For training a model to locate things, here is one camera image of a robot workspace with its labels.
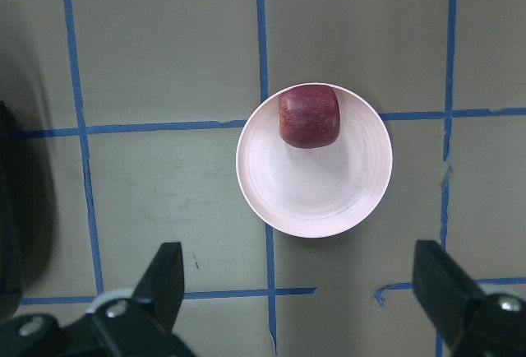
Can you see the red apple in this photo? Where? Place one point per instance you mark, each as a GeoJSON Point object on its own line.
{"type": "Point", "coordinates": [309, 116]}

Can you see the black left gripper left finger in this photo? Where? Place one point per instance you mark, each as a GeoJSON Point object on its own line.
{"type": "Point", "coordinates": [140, 324]}

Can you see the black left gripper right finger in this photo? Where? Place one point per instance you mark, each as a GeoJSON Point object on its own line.
{"type": "Point", "coordinates": [472, 320]}

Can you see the pink plate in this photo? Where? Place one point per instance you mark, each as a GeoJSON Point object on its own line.
{"type": "Point", "coordinates": [318, 192]}

